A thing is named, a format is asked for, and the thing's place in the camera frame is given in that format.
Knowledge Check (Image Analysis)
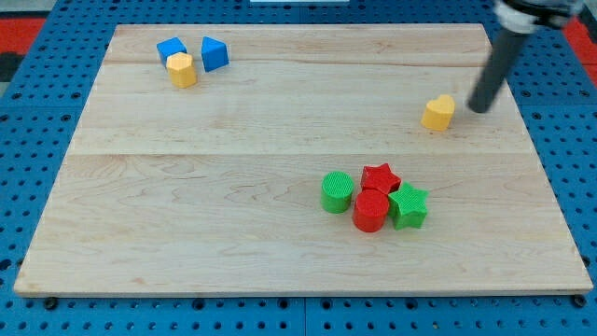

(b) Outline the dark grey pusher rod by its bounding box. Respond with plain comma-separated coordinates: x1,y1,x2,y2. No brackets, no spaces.
467,28,528,114

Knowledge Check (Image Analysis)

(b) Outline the white and black rod mount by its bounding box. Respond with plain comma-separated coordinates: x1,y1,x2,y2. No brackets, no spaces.
493,0,584,34

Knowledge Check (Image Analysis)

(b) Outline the yellow heart block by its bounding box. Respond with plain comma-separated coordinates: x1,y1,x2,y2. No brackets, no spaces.
421,94,456,132

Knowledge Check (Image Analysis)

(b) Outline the light wooden board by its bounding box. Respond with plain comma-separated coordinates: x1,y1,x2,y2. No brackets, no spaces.
14,24,592,298

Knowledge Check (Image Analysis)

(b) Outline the red star block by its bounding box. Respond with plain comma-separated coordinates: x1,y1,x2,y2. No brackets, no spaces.
360,163,402,195

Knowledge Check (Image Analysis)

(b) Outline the green star block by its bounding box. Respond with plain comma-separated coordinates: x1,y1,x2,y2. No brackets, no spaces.
388,181,428,231

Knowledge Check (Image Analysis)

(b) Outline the red cylinder block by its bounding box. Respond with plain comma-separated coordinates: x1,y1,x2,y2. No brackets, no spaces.
353,189,389,232

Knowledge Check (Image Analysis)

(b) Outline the green cylinder block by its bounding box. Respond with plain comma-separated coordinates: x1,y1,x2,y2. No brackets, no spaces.
320,171,354,214

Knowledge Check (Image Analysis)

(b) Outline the blue triangular prism block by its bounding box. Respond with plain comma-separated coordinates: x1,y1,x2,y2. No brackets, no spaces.
201,36,229,72

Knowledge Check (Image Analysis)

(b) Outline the yellow hexagon block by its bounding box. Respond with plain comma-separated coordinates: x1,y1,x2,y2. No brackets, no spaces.
166,52,198,89

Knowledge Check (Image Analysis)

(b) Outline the blue cube block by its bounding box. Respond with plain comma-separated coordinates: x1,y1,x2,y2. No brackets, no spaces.
156,36,187,66

